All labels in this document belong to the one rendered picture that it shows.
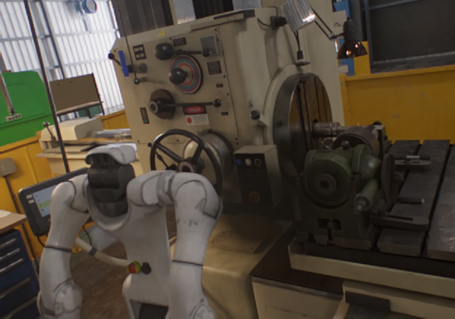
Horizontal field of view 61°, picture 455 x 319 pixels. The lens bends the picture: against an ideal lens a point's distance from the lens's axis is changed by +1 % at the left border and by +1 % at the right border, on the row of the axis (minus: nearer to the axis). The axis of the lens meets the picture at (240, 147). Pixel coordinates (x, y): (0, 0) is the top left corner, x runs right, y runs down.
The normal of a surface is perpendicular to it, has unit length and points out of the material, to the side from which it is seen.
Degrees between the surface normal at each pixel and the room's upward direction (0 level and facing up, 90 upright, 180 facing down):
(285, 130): 73
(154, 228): 102
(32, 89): 84
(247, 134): 90
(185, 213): 63
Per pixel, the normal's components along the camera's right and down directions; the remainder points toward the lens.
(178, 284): -0.33, -0.10
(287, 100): -0.50, -0.42
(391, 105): -0.51, 0.32
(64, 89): 0.83, 0.00
